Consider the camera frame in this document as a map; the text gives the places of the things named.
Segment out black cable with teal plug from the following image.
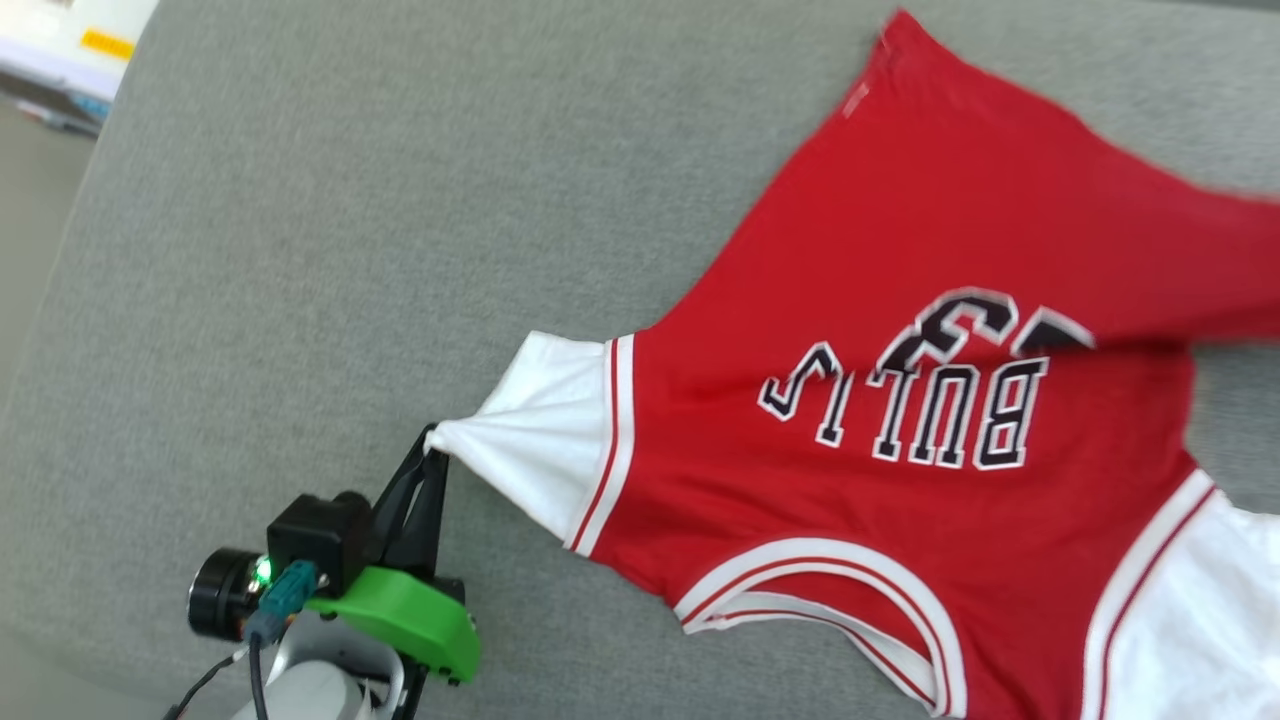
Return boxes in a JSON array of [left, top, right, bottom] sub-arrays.
[[245, 560, 319, 720]]

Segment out white items at table edge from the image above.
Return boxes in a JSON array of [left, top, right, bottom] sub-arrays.
[[0, 0, 161, 106]]

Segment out grey fabric sofa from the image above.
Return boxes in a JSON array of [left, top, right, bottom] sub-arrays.
[[0, 0, 1280, 720]]

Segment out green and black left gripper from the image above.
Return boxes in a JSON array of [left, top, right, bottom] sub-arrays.
[[188, 426, 481, 689]]

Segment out red and white basketball jersey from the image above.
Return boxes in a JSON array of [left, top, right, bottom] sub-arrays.
[[425, 8, 1280, 720]]

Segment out thin black cable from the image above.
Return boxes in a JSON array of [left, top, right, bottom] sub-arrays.
[[160, 645, 251, 720]]

